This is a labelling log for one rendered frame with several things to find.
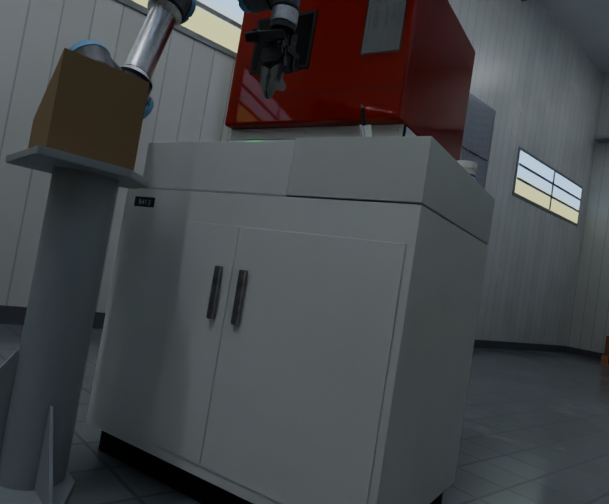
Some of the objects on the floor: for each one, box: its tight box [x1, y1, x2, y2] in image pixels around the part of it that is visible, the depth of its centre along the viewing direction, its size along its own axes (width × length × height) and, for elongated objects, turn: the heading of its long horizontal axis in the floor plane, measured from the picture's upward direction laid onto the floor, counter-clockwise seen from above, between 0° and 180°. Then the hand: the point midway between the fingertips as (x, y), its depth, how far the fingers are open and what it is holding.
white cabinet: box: [86, 188, 488, 504], centre depth 156 cm, size 64×96×82 cm
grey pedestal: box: [0, 145, 149, 504], centre depth 124 cm, size 51×44×82 cm
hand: (266, 93), depth 138 cm, fingers closed
